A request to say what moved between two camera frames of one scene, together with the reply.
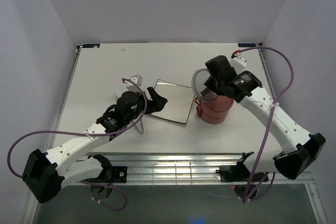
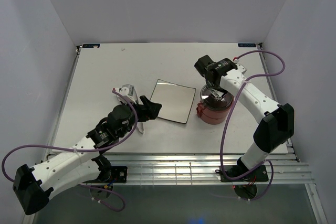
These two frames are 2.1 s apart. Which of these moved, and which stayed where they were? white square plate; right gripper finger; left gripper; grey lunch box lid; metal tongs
Moved: left gripper; right gripper finger; grey lunch box lid
Stayed: metal tongs; white square plate
